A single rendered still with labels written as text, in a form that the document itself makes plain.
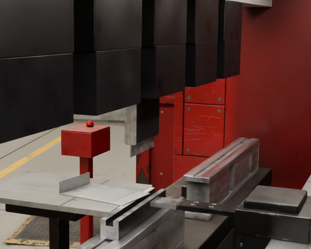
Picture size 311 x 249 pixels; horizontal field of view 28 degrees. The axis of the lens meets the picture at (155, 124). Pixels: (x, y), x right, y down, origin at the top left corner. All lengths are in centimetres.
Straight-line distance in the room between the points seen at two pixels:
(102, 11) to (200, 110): 113
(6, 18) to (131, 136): 42
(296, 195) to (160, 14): 35
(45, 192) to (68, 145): 182
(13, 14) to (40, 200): 49
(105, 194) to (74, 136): 183
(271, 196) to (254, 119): 90
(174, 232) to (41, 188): 25
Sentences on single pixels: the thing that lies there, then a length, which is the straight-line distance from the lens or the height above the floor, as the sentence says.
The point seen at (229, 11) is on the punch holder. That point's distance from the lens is 136.
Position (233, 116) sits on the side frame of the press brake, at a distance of 185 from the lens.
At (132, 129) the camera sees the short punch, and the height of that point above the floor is 113.
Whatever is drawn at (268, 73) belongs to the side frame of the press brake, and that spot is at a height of 115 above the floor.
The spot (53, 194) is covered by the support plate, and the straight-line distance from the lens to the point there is 108.
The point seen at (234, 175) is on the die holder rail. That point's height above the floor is 93.
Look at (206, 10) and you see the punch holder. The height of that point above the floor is 132.
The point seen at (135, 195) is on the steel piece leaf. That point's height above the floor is 100.
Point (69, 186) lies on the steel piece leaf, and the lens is 109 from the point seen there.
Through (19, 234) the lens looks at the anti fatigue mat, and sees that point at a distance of 391.
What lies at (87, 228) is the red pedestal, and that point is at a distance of 304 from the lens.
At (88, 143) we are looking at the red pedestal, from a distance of 285.
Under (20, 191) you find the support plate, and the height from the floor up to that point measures 100.
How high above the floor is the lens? 129
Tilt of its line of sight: 9 degrees down
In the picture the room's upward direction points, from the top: 1 degrees clockwise
